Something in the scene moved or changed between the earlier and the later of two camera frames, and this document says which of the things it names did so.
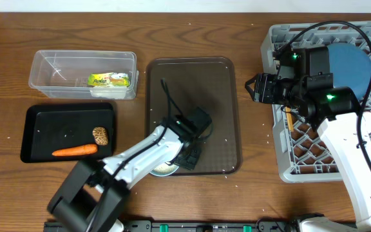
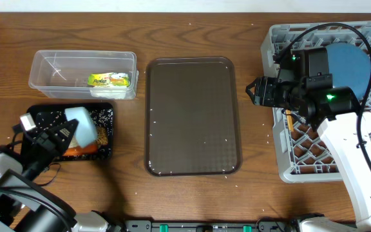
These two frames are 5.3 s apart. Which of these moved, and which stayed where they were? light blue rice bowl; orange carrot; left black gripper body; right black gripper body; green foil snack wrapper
Moved: light blue rice bowl; left black gripper body
Stayed: orange carrot; green foil snack wrapper; right black gripper body
